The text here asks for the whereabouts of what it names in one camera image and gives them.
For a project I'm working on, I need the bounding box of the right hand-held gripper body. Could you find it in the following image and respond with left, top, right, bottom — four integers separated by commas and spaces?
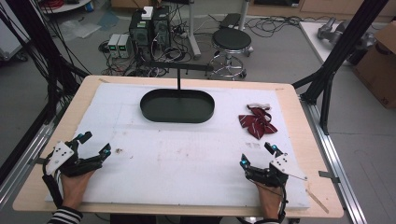
245, 152, 308, 189

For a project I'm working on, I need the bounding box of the white small device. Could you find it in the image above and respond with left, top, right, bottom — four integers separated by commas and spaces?
140, 6, 154, 21

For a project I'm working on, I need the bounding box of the tangle of floor cables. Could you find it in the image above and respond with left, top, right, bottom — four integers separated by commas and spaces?
98, 3, 200, 77

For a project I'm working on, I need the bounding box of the white foam mat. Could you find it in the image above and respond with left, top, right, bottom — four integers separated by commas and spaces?
44, 81, 313, 210

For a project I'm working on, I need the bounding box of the brown cardboard box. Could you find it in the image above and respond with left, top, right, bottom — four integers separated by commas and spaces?
352, 21, 396, 110

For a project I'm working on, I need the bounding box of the person's right hand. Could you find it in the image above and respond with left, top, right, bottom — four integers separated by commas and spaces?
254, 182, 283, 220

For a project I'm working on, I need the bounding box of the black metal frame post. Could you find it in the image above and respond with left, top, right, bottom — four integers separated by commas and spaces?
5, 0, 90, 125
291, 0, 390, 135

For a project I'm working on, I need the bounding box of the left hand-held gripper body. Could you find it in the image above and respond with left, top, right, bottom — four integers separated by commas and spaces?
46, 140, 105, 178

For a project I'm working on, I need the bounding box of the bundle of black cables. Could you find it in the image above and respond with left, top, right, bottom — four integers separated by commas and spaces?
29, 0, 92, 104

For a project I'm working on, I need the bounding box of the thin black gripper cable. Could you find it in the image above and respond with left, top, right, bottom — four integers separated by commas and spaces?
276, 183, 288, 224

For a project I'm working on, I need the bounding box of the person's left hand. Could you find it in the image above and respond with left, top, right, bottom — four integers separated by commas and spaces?
60, 170, 96, 210

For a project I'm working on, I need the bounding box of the black round stool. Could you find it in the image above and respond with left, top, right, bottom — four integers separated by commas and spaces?
206, 27, 254, 81

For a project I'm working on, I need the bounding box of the wooden stick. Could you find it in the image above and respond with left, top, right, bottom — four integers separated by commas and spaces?
305, 189, 330, 215

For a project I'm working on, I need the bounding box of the aluminium rail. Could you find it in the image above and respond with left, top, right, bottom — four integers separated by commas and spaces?
0, 102, 68, 210
299, 96, 369, 224

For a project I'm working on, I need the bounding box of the dark red striped bow tie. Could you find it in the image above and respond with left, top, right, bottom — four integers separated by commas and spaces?
238, 103, 279, 141

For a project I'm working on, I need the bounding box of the grey bench power supply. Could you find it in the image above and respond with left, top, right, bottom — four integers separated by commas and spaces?
106, 33, 121, 59
117, 34, 134, 59

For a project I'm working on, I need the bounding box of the black flat floor box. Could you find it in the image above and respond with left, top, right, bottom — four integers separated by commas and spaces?
219, 12, 243, 31

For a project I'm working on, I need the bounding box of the black computer tower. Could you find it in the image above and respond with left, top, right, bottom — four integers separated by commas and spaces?
128, 5, 172, 52

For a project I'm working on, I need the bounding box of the black sleeved gripper cable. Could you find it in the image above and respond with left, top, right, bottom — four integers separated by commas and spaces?
41, 155, 64, 209

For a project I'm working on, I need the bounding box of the small metal bracket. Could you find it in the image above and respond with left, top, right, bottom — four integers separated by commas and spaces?
318, 170, 341, 185

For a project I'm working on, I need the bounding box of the white table leg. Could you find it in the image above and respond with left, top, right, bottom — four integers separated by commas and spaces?
186, 0, 203, 61

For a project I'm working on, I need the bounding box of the black stand with oval tray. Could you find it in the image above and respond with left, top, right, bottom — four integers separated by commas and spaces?
139, 61, 216, 124

